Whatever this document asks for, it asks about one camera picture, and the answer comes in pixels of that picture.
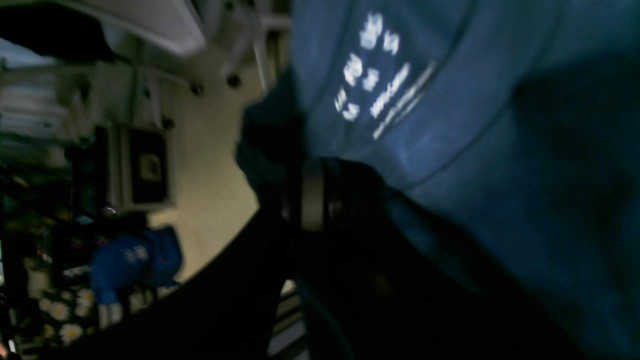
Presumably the blue plush toy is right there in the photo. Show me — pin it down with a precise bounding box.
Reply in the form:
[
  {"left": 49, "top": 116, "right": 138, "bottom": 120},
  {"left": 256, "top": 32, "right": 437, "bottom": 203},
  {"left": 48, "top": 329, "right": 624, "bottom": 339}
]
[{"left": 89, "top": 225, "right": 184, "bottom": 330}]

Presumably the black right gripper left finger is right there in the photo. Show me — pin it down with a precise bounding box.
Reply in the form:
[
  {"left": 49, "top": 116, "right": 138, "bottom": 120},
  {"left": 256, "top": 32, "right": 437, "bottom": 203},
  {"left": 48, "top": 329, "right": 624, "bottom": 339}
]
[{"left": 51, "top": 160, "right": 324, "bottom": 360}]

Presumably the blue T-shirt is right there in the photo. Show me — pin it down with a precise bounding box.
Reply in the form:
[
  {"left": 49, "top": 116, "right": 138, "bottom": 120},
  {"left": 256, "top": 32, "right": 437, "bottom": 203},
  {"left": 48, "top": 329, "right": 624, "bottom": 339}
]
[{"left": 236, "top": 0, "right": 639, "bottom": 360}]

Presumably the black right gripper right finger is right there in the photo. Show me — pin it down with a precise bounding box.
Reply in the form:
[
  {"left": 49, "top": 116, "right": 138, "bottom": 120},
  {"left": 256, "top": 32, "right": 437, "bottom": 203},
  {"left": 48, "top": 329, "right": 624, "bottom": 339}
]
[{"left": 300, "top": 159, "right": 585, "bottom": 360}]

